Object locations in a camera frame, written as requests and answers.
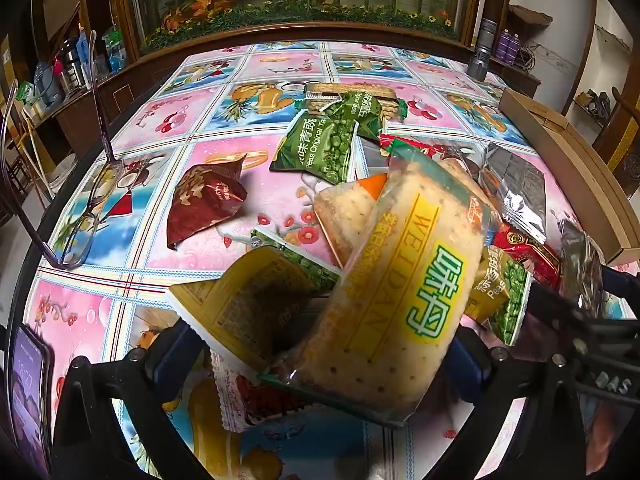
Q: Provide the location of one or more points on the brown wooden wall shelf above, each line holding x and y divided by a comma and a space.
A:
530, 16

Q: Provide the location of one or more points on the wooden chair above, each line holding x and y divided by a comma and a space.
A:
625, 130

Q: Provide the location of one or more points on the wooden side cabinet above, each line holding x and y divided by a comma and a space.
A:
520, 77

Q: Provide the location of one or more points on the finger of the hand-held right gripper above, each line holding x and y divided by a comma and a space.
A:
590, 332
620, 285

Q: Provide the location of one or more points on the white plastic bucket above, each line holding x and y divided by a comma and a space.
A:
62, 175

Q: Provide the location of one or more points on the blue green packet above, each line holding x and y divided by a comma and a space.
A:
114, 52

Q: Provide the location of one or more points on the red packet with figure print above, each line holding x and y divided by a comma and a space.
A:
430, 149

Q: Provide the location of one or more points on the red candy packet gold label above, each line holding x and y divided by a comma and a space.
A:
530, 255

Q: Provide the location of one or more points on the yellow green pea packet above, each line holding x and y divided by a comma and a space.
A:
505, 305

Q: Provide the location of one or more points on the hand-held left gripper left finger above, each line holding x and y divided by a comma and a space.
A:
172, 360

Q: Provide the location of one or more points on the clear cracker packet yellow label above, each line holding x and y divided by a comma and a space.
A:
400, 285

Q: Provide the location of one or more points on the smartphone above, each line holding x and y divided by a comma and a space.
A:
30, 400

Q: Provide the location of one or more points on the white red candy wrapper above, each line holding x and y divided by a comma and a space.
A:
240, 400

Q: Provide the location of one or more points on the green wrapped cracker pack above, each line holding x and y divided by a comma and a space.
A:
330, 92

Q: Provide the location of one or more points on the eyeglasses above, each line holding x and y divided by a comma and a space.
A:
107, 182

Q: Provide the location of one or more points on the maroon snack packet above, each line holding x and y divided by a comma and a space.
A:
205, 195

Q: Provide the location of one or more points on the silver foil packet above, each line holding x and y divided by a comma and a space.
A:
580, 270
515, 190

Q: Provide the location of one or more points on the grey flashlight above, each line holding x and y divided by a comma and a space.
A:
482, 55

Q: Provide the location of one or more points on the large green pea packet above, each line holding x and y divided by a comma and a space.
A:
320, 150

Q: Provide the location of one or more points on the printed tablecloth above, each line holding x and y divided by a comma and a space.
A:
200, 260

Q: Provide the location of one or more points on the green white pea packet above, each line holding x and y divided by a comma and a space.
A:
300, 262

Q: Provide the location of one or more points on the orange cracker packet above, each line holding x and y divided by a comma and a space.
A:
345, 210

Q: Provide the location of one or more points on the yellow snack packet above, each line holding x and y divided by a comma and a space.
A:
240, 305

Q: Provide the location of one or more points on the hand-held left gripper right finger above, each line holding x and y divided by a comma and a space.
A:
465, 365

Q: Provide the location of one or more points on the cardboard box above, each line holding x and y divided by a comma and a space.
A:
565, 150

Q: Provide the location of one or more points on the small green snack packet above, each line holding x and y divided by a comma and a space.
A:
352, 110

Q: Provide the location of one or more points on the purple spray can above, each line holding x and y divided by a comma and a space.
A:
516, 47
505, 45

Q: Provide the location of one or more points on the steel thermos flask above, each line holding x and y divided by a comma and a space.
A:
72, 70

